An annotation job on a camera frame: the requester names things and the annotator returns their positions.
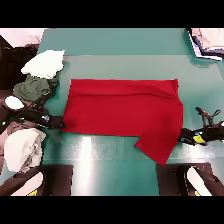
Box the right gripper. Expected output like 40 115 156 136
179 127 209 146

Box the green garment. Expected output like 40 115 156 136
13 74 60 103

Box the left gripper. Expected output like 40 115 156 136
40 113 66 130

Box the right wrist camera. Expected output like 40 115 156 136
194 106 222 128

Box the white garment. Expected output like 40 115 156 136
3 128 47 173
20 49 66 80

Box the red T-shirt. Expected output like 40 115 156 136
61 78 185 167

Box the heap of clothes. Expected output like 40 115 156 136
187 27 224 62

